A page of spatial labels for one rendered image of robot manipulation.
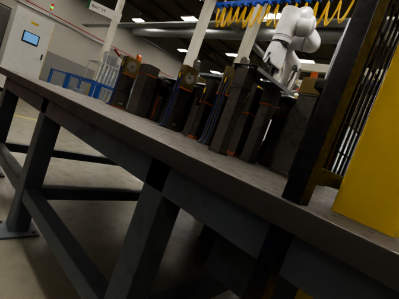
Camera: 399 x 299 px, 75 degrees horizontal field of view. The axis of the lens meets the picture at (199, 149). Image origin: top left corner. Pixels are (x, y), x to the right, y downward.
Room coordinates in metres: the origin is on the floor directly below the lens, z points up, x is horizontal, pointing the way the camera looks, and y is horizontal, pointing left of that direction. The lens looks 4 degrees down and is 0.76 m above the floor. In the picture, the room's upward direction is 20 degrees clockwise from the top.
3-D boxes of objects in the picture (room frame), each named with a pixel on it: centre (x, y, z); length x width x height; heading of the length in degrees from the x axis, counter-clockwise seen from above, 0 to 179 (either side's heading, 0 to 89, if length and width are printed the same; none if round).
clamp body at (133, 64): (1.85, 0.67, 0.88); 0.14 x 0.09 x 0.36; 135
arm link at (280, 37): (1.21, -0.18, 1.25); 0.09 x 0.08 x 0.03; 135
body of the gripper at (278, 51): (1.21, -0.18, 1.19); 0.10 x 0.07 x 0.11; 135
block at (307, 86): (0.96, -0.32, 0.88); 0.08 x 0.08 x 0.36; 45
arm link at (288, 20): (1.21, -0.19, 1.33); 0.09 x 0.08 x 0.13; 67
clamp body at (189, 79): (1.40, 0.20, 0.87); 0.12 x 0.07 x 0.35; 135
